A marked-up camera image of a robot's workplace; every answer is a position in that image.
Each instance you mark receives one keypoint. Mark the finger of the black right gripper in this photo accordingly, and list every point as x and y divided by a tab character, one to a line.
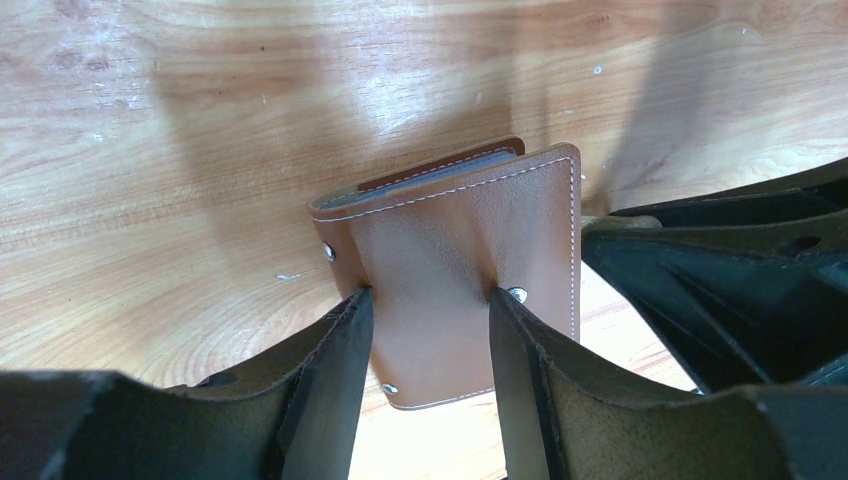
743	286

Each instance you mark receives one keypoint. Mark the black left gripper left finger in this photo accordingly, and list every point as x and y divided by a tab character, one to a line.
290	412

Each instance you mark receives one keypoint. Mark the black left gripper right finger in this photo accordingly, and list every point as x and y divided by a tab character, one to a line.
568	413

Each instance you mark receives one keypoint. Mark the brown leather card holder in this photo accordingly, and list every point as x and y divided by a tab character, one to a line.
433	240

